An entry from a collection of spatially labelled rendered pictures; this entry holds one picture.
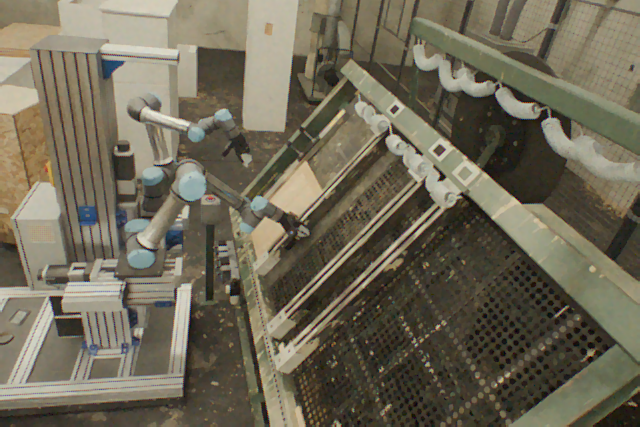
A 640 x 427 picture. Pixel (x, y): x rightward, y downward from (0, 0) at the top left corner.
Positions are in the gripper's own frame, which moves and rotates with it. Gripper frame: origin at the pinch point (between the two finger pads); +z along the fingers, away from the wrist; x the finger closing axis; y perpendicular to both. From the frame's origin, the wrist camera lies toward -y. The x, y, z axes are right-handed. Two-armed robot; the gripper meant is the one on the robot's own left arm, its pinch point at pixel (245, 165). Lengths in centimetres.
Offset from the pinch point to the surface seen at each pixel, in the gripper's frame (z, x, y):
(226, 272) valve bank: 50, -24, -36
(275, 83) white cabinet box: 82, 356, 13
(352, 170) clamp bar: 6, -37, 56
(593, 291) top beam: -7, -155, 100
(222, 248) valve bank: 47, -4, -38
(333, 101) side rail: 0, 38, 62
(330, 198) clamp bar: 17, -38, 40
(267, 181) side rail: 34.1, 32.6, 1.1
